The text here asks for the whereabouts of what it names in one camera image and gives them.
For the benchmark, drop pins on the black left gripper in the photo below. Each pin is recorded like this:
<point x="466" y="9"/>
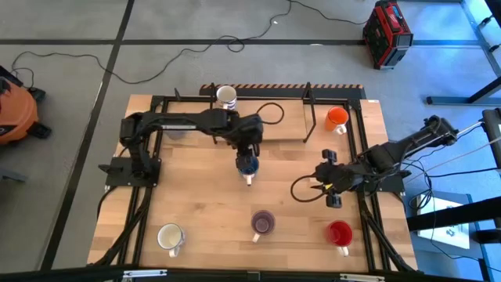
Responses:
<point x="248" y="131"/>

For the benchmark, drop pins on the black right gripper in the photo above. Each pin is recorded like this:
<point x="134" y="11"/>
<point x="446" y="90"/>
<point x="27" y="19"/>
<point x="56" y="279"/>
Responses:
<point x="340" y="174"/>

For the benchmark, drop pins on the blue mug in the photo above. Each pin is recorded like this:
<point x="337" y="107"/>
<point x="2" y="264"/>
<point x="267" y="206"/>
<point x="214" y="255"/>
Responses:
<point x="247" y="169"/>

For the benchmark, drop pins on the red mug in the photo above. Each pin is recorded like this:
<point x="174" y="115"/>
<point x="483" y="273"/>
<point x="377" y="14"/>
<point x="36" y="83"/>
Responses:
<point x="339" y="233"/>

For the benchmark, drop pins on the orange mug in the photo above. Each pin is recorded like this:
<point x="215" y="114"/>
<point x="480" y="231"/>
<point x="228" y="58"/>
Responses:
<point x="336" y="116"/>

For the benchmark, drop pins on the white mug with dark interior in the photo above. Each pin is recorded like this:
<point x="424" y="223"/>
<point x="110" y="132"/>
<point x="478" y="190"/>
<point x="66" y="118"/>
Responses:
<point x="226" y="95"/>

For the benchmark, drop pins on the purple mug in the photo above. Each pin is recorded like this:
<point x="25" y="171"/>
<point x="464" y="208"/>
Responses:
<point x="263" y="223"/>

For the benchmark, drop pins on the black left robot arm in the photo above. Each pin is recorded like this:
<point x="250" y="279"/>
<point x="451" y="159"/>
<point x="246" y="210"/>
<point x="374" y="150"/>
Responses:
<point x="184" y="119"/>

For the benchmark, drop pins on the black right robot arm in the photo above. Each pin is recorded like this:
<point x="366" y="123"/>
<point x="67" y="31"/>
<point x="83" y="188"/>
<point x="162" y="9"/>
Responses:
<point x="407" y="145"/>

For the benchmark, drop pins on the black yellow hazard strip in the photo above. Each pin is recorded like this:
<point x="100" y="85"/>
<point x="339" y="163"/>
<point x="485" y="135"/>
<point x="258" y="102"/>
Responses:
<point x="332" y="91"/>

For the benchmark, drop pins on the cream mug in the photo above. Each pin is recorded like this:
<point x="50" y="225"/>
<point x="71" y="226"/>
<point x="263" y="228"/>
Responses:
<point x="169" y="236"/>

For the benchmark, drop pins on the black diagonal beam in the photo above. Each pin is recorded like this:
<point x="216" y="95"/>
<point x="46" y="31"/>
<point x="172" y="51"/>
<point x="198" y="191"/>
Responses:
<point x="450" y="217"/>

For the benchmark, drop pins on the red black tool case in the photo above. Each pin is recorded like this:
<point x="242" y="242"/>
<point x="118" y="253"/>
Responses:
<point x="385" y="35"/>

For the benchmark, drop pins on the black metal beam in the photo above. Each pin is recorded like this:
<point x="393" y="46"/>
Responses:
<point x="58" y="276"/>

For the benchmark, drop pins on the orange shop vacuum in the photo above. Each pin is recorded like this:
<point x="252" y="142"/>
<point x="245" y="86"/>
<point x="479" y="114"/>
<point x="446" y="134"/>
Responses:
<point x="17" y="113"/>

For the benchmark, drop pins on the grey-blue flat object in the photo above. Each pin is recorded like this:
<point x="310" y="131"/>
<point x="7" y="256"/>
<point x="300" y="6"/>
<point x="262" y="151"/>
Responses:
<point x="11" y="175"/>

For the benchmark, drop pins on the silver metal bracket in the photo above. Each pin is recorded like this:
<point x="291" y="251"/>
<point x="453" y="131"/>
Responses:
<point x="145" y="273"/>
<point x="362" y="278"/>

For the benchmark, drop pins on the black aluminium table frame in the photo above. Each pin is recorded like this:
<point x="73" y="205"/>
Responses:
<point x="135" y="231"/>

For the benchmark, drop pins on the black desk leg frame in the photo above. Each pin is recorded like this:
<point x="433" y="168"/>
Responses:
<point x="462" y="100"/>

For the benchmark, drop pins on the grey-blue metal frame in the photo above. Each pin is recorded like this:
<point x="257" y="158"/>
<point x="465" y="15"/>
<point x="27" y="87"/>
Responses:
<point x="482" y="39"/>

